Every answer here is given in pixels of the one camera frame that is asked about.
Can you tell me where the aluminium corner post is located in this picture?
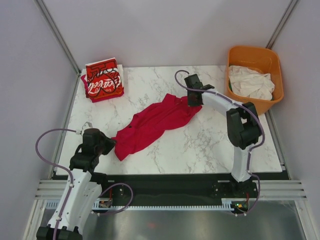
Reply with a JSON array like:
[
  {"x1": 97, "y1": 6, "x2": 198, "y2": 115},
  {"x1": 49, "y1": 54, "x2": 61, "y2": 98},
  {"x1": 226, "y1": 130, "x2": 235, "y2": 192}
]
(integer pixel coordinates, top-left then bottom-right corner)
[
  {"x1": 34, "y1": 0, "x2": 82, "y2": 76},
  {"x1": 265, "y1": 0, "x2": 300, "y2": 50}
]

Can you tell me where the crimson red t-shirt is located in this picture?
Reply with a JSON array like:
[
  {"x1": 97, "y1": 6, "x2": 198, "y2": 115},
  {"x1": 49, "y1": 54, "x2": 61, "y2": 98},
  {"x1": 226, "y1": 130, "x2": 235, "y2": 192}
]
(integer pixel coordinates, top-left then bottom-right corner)
[{"x1": 113, "y1": 93, "x2": 202, "y2": 161}]

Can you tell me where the white crumpled cloth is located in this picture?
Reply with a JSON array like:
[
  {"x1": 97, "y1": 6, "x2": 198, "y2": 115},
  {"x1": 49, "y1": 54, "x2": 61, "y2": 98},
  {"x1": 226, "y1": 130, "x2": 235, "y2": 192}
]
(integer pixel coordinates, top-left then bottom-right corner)
[{"x1": 228, "y1": 65, "x2": 275, "y2": 101}]

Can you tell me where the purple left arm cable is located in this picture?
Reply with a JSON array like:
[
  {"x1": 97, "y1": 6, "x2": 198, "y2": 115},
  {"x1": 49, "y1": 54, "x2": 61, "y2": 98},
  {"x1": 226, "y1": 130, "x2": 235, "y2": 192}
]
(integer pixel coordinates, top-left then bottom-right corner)
[{"x1": 35, "y1": 128, "x2": 134, "y2": 240}]

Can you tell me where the right aluminium corner post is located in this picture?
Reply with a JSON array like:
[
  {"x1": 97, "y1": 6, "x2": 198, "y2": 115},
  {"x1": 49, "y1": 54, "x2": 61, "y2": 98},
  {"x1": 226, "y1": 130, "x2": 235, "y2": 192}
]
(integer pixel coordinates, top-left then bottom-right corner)
[{"x1": 265, "y1": 0, "x2": 300, "y2": 50}]

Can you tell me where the left aluminium corner post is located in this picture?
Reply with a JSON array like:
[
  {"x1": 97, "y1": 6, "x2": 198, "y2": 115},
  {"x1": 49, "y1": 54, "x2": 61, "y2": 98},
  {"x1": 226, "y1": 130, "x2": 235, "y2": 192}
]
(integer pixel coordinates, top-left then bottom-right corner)
[{"x1": 34, "y1": 0, "x2": 82, "y2": 76}]

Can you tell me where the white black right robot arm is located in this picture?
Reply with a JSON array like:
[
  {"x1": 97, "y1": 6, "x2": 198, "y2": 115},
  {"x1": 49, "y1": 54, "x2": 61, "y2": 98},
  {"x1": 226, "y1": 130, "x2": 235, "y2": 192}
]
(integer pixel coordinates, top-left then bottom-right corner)
[{"x1": 184, "y1": 74, "x2": 266, "y2": 197}]

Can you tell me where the orange plastic basket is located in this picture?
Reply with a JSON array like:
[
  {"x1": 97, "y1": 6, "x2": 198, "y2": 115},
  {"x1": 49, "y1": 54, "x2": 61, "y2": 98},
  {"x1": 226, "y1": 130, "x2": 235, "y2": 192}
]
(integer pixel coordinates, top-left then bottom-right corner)
[{"x1": 224, "y1": 45, "x2": 284, "y2": 115}]

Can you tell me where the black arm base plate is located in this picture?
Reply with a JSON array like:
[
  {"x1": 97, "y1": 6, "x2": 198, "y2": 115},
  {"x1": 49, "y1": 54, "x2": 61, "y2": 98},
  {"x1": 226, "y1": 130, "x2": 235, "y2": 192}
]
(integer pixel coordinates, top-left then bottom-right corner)
[{"x1": 91, "y1": 173, "x2": 258, "y2": 207}]

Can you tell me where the red Coca-Cola folded shirt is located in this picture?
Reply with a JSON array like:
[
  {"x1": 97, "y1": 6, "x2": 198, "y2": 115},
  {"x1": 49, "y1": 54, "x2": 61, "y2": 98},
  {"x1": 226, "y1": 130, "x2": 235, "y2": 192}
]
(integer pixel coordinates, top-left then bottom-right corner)
[{"x1": 84, "y1": 57, "x2": 124, "y2": 102}]

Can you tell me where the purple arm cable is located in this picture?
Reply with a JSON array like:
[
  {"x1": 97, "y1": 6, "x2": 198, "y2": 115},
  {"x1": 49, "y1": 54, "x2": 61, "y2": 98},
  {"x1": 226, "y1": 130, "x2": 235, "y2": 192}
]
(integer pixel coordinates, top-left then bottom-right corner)
[
  {"x1": 35, "y1": 128, "x2": 134, "y2": 240},
  {"x1": 174, "y1": 69, "x2": 266, "y2": 217}
]

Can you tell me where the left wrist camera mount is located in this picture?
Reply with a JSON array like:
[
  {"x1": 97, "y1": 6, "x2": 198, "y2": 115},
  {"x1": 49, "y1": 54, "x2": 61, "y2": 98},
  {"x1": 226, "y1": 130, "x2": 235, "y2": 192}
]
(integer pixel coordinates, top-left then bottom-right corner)
[{"x1": 75, "y1": 121, "x2": 93, "y2": 136}]

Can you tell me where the aluminium frame rail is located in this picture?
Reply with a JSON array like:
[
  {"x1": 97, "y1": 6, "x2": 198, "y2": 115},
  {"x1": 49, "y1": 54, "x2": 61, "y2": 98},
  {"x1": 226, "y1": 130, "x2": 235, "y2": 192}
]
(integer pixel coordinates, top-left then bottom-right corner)
[{"x1": 34, "y1": 179, "x2": 309, "y2": 201}]

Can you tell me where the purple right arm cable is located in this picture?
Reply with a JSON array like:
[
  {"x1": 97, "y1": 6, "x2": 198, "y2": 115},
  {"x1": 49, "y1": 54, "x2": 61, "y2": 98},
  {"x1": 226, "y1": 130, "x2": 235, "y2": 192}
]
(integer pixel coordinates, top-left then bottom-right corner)
[{"x1": 174, "y1": 69, "x2": 266, "y2": 217}]

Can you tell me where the white slotted cable duct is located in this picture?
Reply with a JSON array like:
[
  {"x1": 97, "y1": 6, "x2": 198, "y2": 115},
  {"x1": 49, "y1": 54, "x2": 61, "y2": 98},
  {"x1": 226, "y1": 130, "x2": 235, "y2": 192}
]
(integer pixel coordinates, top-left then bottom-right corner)
[{"x1": 44, "y1": 198, "x2": 251, "y2": 211}]

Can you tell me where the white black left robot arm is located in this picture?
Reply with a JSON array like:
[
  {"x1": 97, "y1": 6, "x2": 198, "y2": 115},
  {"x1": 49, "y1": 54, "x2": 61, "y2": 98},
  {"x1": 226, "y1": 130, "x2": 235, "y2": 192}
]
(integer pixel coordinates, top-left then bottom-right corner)
[{"x1": 36, "y1": 128, "x2": 116, "y2": 240}]

